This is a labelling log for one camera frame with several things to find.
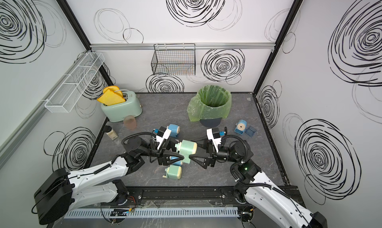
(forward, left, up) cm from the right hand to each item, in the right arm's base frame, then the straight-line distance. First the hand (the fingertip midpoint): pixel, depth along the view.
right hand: (191, 152), depth 58 cm
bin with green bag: (+44, -11, -21) cm, 50 cm away
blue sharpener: (+27, -29, -23) cm, 46 cm away
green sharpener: (0, +2, +3) cm, 4 cm away
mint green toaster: (+33, +51, -19) cm, 64 cm away
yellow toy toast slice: (+37, +52, -8) cm, 64 cm away
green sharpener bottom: (-1, +10, -23) cm, 25 cm away
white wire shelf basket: (+24, +62, +5) cm, 67 cm away
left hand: (-1, +3, -2) cm, 4 cm away
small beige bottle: (+20, +50, -22) cm, 58 cm away
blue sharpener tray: (+28, -37, -30) cm, 55 cm away
